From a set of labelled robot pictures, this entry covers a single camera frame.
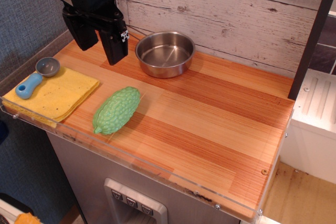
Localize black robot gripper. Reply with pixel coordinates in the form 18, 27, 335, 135
61, 0, 129, 66

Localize stainless steel pan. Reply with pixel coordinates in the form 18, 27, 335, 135
135, 31, 196, 79

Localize green bumpy toy grapes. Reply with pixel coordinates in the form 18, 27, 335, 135
92, 87, 140, 135

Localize yellow folded cloth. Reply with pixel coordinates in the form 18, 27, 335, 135
3, 67, 100, 128

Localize clear acrylic edge guard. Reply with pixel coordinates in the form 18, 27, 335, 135
4, 92, 293, 223

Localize grey toy fridge cabinet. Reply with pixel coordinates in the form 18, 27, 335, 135
47, 133, 240, 223

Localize silver water dispenser panel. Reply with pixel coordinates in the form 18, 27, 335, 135
104, 178, 168, 223

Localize orange object bottom left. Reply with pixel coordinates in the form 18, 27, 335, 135
14, 213, 41, 224

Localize blue handled grey scoop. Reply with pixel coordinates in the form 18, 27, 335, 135
15, 57, 60, 100

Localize dark right support post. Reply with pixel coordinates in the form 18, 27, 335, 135
288, 0, 333, 100

